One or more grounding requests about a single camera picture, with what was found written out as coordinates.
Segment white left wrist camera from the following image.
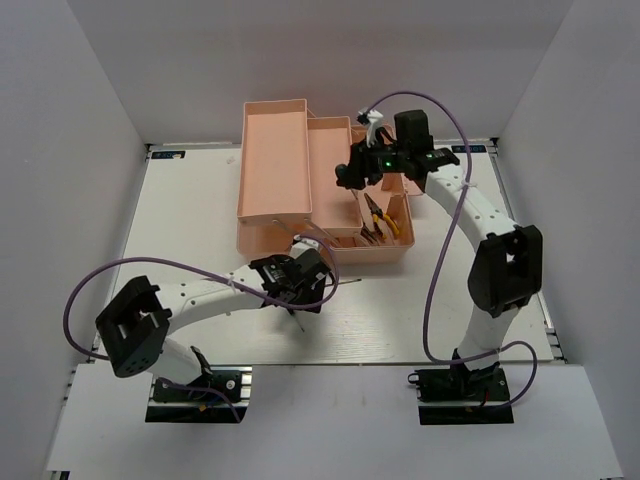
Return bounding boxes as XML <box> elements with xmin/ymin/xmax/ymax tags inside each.
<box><xmin>288</xmin><ymin>235</ymin><xmax>322</xmax><ymax>258</ymax></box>

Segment yellow black long-nose pliers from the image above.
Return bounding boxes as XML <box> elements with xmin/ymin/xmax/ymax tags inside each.
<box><xmin>364</xmin><ymin>193</ymin><xmax>400</xmax><ymax>239</ymax></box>

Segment thin green precision screwdriver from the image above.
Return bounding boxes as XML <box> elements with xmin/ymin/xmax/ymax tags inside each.
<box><xmin>287</xmin><ymin>309</ymin><xmax>305</xmax><ymax>333</ymax></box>

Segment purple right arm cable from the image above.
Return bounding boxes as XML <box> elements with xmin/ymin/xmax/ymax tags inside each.
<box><xmin>367</xmin><ymin>90</ymin><xmax>539</xmax><ymax>409</ymax></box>

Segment blue table label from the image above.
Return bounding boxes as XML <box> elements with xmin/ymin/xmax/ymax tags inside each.
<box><xmin>451</xmin><ymin>144</ymin><xmax>487</xmax><ymax>154</ymax></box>
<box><xmin>151</xmin><ymin>150</ymin><xmax>186</xmax><ymax>159</ymax></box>

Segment green stubby screwdriver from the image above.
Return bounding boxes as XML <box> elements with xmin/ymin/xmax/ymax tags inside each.
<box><xmin>335</xmin><ymin>164</ymin><xmax>359</xmax><ymax>197</ymax></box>

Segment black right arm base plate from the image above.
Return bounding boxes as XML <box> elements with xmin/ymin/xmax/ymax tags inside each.
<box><xmin>407</xmin><ymin>368</ymin><xmax>514</xmax><ymax>426</ymax></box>

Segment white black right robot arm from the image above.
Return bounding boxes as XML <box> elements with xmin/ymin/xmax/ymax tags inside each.
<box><xmin>335</xmin><ymin>110</ymin><xmax>543</xmax><ymax>399</ymax></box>

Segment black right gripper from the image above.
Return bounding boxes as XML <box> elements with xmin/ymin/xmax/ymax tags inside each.
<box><xmin>336</xmin><ymin>133</ymin><xmax>409</xmax><ymax>191</ymax></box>

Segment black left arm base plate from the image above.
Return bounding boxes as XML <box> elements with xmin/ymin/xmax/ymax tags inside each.
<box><xmin>145</xmin><ymin>367</ymin><xmax>252</xmax><ymax>424</ymax></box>

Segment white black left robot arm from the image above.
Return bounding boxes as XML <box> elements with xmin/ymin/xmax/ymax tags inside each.
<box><xmin>96</xmin><ymin>242</ymin><xmax>332</xmax><ymax>399</ymax></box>

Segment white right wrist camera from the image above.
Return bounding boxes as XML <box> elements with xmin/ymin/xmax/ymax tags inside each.
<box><xmin>356</xmin><ymin>108</ymin><xmax>384</xmax><ymax>147</ymax></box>

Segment blue table label right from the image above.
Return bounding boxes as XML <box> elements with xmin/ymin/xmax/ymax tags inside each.
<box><xmin>451</xmin><ymin>144</ymin><xmax>487</xmax><ymax>154</ymax></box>

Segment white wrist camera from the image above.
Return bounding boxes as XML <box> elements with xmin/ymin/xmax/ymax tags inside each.
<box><xmin>356</xmin><ymin>108</ymin><xmax>384</xmax><ymax>147</ymax></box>
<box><xmin>288</xmin><ymin>235</ymin><xmax>322</xmax><ymax>258</ymax></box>

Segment pink plastic toolbox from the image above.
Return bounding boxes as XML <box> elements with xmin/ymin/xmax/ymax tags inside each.
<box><xmin>237</xmin><ymin>99</ymin><xmax>415</xmax><ymax>265</ymax></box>

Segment blue table label left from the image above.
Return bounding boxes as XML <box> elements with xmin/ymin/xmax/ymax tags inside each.
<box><xmin>151</xmin><ymin>150</ymin><xmax>186</xmax><ymax>159</ymax></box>

